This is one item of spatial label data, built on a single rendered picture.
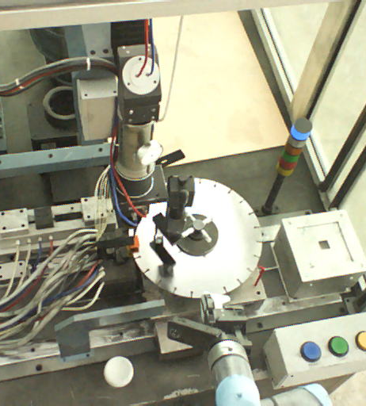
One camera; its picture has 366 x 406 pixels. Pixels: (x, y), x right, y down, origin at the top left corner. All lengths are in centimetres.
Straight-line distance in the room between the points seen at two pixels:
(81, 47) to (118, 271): 65
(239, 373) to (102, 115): 53
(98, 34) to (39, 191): 81
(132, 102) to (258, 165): 97
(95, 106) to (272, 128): 100
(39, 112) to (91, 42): 69
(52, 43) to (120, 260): 67
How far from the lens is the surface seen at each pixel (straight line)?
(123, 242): 152
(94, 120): 117
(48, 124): 176
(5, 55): 219
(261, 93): 212
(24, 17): 47
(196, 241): 155
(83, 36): 114
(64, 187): 177
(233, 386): 117
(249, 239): 159
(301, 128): 154
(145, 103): 104
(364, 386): 258
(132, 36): 106
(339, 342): 159
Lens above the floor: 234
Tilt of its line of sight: 59 degrees down
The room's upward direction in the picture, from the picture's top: 11 degrees clockwise
